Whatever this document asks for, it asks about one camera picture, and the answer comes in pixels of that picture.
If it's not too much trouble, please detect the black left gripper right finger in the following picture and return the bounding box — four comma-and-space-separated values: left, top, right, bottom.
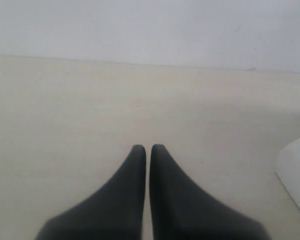
149, 144, 266, 240

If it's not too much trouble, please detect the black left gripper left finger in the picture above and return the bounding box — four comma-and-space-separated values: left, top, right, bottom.
36, 145, 146, 240

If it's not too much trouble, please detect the white mannequin head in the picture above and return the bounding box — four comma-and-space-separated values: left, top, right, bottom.
275, 138, 300, 209

